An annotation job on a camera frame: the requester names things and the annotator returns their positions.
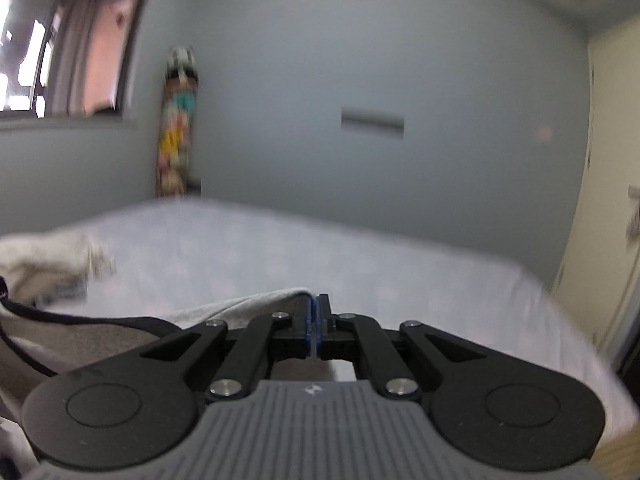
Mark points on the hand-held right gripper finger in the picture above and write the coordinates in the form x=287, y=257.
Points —
x=316, y=327
x=307, y=327

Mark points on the light grey black-trimmed garment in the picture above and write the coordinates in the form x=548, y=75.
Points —
x=240, y=310

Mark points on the bed with pink-dotted sheet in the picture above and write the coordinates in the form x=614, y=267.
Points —
x=300, y=255

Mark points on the hanging column of stuffed toys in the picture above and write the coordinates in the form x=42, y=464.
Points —
x=175, y=135

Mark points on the white garment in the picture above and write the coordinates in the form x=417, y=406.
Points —
x=45, y=255

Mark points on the cream door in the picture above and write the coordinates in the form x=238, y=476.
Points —
x=605, y=210

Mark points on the curtain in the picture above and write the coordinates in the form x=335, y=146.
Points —
x=85, y=60

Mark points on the window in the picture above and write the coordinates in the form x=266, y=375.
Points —
x=70, y=40

